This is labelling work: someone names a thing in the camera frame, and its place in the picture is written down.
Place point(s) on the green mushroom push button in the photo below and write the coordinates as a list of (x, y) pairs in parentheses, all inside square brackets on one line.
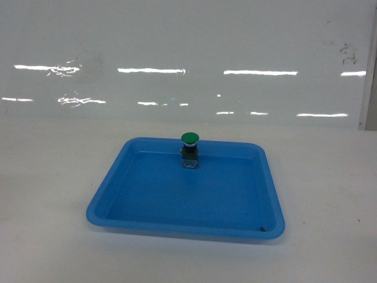
[(189, 150)]

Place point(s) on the blue plastic tray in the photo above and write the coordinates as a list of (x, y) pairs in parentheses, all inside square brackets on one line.
[(230, 194)]

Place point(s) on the white glossy board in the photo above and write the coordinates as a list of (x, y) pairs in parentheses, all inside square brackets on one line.
[(262, 63)]

